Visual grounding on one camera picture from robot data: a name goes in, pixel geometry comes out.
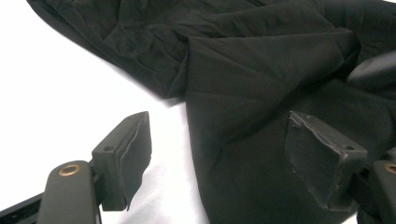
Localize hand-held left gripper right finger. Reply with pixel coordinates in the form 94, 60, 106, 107
284, 109, 369, 211

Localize black pants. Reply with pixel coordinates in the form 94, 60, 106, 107
26, 0, 396, 224

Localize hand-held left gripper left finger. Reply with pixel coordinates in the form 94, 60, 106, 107
91, 110, 153, 213

